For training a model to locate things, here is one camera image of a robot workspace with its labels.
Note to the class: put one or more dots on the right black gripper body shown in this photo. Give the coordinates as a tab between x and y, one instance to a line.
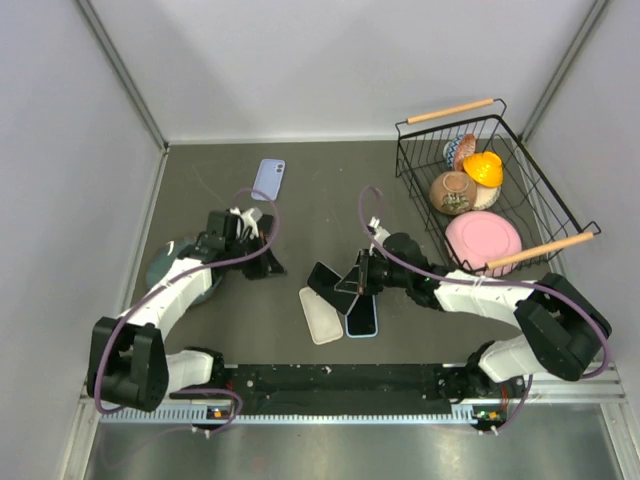
380	273

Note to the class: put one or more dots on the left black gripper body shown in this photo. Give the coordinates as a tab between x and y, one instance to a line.
253	267

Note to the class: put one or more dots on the silver edged black phone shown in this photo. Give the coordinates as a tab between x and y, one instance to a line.
323	280

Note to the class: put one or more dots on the light blue phone case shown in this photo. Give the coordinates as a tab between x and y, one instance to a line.
361	317

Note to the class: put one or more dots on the cream white phone case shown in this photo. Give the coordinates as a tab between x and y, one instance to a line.
322	319

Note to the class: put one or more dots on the lavender purple phone case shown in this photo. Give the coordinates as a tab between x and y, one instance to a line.
268	179

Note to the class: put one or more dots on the purple edged black phone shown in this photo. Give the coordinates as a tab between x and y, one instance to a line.
265	225

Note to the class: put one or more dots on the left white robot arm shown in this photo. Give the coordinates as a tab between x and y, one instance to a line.
128	364

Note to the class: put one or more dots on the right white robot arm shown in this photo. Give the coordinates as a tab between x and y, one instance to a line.
560	330

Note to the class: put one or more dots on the teal ceramic plate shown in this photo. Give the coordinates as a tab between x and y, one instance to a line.
162	261

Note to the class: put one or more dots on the pink plate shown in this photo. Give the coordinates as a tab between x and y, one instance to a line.
476	238

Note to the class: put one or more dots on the brown patterned bowl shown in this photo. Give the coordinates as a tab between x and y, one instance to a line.
453	193

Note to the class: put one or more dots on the white cream bowl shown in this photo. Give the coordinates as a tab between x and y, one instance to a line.
485	197

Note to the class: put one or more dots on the blue patterned bowl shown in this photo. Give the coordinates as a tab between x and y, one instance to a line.
450	149

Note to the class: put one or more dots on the yellow bowl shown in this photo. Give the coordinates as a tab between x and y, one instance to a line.
485	168

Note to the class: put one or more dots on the red patterned shell dish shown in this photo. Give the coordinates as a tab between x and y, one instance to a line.
465	147

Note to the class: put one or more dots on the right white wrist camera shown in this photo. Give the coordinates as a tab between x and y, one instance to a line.
379	233

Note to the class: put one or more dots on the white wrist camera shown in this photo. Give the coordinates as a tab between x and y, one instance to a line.
247	223
379	233

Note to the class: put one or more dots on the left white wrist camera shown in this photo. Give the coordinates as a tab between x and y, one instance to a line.
247	223

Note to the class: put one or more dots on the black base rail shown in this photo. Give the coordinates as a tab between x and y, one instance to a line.
359	389

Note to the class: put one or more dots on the black wire basket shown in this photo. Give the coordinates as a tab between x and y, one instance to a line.
527	199

